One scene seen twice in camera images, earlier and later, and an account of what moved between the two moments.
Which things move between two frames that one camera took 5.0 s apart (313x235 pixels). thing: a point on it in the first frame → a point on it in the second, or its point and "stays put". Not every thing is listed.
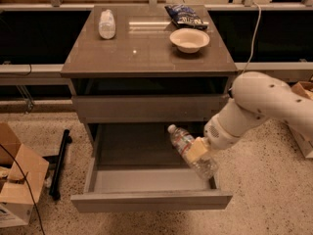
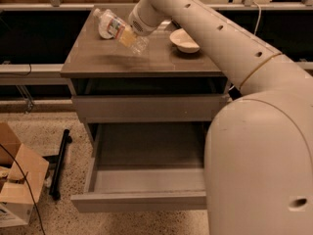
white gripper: x=217 y=135 → x=142 y=23
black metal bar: x=58 y=165 stays put
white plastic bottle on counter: x=107 y=24 stays put
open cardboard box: x=22 y=173 stays put
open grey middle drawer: x=138 y=166 stays put
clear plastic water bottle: x=182 y=140 → x=111 y=25
